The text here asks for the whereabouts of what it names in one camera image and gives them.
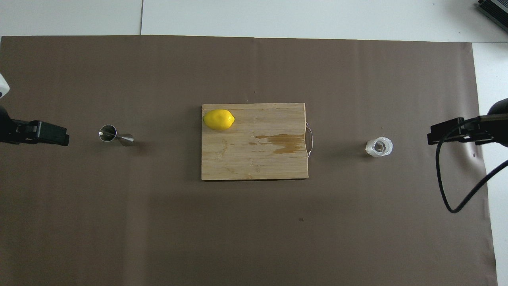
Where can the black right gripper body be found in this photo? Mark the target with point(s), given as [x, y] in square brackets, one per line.
[500, 123]

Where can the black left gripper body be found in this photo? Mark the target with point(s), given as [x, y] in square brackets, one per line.
[8, 131]

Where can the steel double jigger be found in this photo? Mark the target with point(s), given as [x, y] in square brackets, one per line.
[126, 140]

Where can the clear plastic cup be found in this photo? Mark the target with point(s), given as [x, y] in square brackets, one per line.
[371, 149]

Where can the grey ribbed metal device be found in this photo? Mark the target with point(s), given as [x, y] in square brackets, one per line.
[494, 8]

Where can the brown paper table mat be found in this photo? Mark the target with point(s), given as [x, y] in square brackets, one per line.
[158, 218]

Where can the yellow lemon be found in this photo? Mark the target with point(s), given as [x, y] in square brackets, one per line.
[218, 120]

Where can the wooden cutting board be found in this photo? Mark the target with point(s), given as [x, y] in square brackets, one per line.
[246, 159]

